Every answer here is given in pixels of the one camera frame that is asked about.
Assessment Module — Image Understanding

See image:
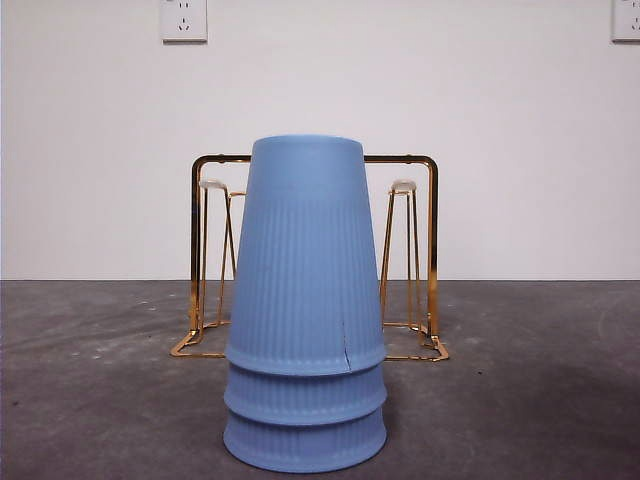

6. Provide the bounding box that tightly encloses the cracked blue ribbed cup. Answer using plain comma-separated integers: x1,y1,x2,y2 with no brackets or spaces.
224,134,387,375

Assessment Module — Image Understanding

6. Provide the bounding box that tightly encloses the blue ribbed plastic cup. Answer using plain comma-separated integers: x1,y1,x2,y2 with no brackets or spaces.
222,403,389,474
223,355,389,419

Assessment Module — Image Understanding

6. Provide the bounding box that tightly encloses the gold wire cup holder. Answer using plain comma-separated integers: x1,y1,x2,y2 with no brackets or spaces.
168,153,450,362

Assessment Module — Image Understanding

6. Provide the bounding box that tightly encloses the white wall socket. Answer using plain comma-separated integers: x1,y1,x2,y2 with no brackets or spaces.
610,0,640,43
160,0,209,43

